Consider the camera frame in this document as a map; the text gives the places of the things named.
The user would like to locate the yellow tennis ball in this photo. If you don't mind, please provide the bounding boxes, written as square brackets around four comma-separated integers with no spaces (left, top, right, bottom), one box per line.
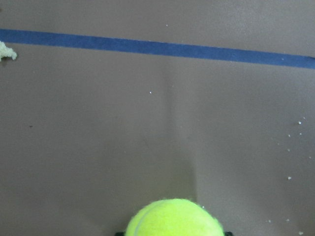
[125,199,224,236]

